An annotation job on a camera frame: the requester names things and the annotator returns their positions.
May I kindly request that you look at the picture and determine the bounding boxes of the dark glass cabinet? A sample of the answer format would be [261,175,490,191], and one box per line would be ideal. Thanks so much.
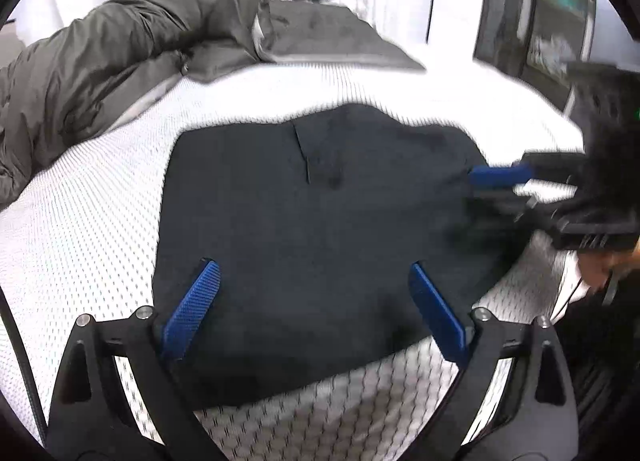
[472,0,603,97]

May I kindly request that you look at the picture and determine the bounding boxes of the black pants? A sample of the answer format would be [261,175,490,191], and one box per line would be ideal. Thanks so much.
[151,104,531,399]

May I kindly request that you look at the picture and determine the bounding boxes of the white mesh-patterned mattress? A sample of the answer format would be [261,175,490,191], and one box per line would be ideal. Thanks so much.
[0,56,588,449]

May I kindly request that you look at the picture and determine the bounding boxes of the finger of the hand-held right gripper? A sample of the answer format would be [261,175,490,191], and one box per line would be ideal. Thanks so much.
[462,188,563,237]
[469,151,588,188]

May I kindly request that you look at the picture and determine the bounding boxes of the person's right hand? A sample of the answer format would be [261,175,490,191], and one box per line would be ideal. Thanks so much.
[577,248,640,294]

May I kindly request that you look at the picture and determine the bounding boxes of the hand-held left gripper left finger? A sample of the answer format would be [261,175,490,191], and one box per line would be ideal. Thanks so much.
[47,258,223,461]

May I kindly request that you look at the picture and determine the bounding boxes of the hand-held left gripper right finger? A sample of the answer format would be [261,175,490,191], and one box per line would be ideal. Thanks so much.
[407,261,581,461]

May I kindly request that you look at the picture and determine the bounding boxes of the grey quilted comforter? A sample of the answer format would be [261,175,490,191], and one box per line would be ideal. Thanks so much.
[0,0,273,212]

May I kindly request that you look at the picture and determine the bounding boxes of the black cable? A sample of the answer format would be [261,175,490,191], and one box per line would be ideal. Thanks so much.
[0,286,43,442]

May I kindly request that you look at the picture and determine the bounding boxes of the dark grey flat blanket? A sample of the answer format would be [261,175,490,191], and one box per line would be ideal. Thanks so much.
[257,0,428,73]

